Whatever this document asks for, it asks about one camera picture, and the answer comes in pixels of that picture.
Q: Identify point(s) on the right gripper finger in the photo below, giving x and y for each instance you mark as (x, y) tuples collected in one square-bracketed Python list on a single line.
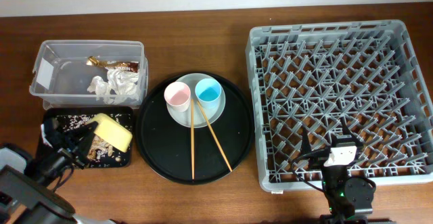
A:
[(347, 135), (305, 145)]

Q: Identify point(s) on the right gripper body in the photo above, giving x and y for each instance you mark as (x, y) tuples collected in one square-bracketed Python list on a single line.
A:
[(319, 159)]

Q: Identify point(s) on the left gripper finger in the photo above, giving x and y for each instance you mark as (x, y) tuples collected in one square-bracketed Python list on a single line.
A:
[(53, 133), (81, 138)]

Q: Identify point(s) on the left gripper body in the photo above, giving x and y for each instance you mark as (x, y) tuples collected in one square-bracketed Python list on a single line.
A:
[(68, 143)]

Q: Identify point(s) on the food scraps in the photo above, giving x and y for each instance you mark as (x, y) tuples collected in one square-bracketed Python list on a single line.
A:
[(101, 154)]

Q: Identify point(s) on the yellow bowl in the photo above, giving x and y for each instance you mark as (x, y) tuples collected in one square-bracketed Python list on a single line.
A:
[(112, 132)]

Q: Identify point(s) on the white napkin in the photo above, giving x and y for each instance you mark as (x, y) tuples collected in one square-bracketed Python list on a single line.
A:
[(121, 82)]

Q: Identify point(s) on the gold snack wrapper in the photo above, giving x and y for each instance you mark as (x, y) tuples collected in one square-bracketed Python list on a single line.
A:
[(125, 66)]

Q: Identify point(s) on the wooden chopstick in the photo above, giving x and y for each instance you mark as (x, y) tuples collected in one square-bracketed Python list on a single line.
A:
[(214, 136), (192, 139)]

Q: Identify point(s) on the pink cup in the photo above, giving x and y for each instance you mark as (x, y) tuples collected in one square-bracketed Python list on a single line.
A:
[(178, 96)]

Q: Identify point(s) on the blue cup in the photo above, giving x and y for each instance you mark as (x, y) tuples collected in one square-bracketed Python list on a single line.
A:
[(208, 92)]

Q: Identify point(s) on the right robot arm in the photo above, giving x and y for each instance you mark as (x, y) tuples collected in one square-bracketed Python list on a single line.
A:
[(349, 198)]

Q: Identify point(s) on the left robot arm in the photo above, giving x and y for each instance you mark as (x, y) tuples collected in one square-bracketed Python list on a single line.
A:
[(32, 182)]

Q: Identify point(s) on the grey dishwasher rack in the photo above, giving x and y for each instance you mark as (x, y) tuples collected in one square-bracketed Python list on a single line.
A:
[(311, 75)]

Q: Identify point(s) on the black rectangular tray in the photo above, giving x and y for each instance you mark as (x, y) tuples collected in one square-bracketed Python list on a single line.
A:
[(53, 112)]

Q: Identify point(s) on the white label on bin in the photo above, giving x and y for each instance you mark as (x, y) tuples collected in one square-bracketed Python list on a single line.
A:
[(45, 73)]

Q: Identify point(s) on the clear plastic bin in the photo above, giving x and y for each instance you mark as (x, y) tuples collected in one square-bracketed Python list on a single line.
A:
[(71, 75)]

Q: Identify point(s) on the round black tray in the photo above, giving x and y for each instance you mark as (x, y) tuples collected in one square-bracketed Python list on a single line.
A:
[(165, 145)]

